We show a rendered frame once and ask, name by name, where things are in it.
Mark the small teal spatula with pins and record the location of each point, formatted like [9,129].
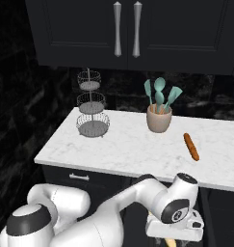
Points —
[148,87]

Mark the dark drawer front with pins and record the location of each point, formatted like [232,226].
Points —
[102,184]

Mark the teal spoon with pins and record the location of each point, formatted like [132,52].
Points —
[159,87]

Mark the large teal spatula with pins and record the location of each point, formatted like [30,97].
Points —
[174,93]

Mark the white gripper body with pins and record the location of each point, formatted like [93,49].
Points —
[166,232]

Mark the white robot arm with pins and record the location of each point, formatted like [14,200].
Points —
[105,222]

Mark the brown baguette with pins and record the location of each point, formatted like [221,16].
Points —
[191,146]

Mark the beige utensil pot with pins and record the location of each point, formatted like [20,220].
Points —
[159,123]

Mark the dark cupboard door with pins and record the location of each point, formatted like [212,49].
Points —
[186,32]
[76,32]

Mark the dark base cabinet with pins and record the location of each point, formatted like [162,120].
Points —
[226,218]

